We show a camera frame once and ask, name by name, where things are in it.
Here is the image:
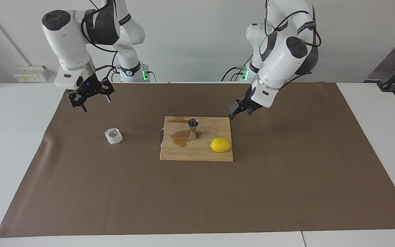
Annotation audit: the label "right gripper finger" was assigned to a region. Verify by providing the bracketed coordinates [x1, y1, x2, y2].
[99, 78, 116, 103]
[67, 90, 89, 113]

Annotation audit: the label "clear crinkled glass cup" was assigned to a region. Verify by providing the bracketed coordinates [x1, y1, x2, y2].
[104, 128, 123, 145]

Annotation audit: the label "steel double jigger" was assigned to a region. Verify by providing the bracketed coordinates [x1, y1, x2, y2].
[188, 118, 199, 141]

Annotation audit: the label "yellow lemon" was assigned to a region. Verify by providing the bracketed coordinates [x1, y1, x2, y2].
[210, 138, 232, 153]

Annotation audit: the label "wooden cutting board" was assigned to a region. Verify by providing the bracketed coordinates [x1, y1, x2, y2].
[158, 116, 234, 162]

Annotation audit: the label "brown paper table mat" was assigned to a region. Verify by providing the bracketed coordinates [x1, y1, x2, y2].
[0, 82, 395, 238]

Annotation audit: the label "black left base cables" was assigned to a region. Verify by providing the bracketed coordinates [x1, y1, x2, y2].
[222, 48, 253, 82]

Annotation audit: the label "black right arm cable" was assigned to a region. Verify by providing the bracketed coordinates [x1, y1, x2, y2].
[81, 0, 119, 83]

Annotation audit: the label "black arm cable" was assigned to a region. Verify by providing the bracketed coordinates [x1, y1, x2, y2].
[81, 0, 119, 83]
[264, 0, 322, 81]

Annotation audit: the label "white wall socket box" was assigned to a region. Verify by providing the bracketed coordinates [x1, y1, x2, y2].
[12, 65, 51, 83]

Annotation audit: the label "white wall conduit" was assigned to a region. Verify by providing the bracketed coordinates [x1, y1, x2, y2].
[0, 0, 32, 66]

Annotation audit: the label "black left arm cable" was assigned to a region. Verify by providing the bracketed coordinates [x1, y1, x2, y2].
[264, 0, 322, 81]

